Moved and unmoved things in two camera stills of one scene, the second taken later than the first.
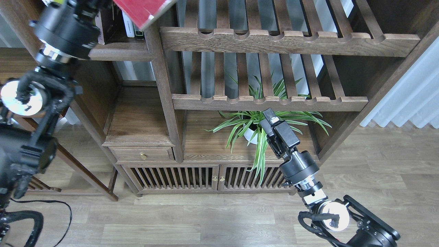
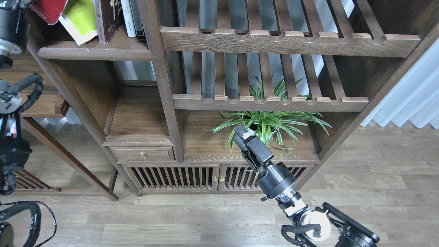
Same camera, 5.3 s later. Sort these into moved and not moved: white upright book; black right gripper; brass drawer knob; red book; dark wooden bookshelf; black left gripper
Moved: black left gripper; red book; black right gripper
Not moved: white upright book; brass drawer knob; dark wooden bookshelf
